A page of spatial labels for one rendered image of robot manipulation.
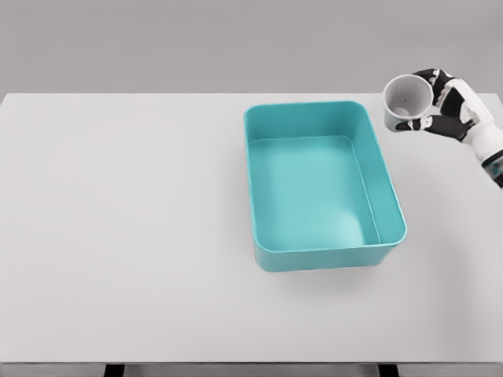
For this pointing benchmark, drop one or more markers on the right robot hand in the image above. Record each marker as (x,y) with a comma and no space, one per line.
(457,104)

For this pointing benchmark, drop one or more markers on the white paper cup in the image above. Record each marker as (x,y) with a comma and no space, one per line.
(406,100)

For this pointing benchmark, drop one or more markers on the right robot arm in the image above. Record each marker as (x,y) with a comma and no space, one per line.
(494,163)

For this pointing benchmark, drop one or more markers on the teal plastic basket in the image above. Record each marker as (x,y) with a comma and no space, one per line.
(320,184)

